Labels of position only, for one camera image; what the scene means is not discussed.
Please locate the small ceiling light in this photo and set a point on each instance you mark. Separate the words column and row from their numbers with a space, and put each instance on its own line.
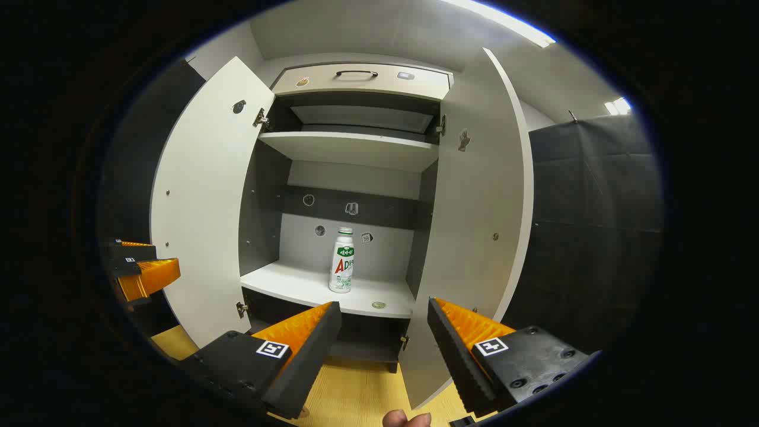
column 618, row 107

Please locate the beige cabinet drawer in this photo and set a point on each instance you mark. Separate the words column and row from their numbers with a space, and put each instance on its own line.
column 379, row 83

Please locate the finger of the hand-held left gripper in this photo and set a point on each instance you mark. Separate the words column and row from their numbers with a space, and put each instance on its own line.
column 151, row 277
column 133, row 250

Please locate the white bottle with green label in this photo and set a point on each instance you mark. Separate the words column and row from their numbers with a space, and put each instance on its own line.
column 341, row 267

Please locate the white and grey cabinet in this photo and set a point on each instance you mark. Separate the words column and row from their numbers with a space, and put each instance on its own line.
column 356, row 148

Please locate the long ceiling light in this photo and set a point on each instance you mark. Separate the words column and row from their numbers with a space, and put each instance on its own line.
column 504, row 21

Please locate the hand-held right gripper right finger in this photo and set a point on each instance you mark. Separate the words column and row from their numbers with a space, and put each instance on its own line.
column 453, row 350

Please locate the white cabinet door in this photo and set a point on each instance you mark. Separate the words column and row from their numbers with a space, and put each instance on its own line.
column 474, row 213
column 207, row 207

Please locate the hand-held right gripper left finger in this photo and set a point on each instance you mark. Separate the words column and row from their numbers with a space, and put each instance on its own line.
column 308, row 356

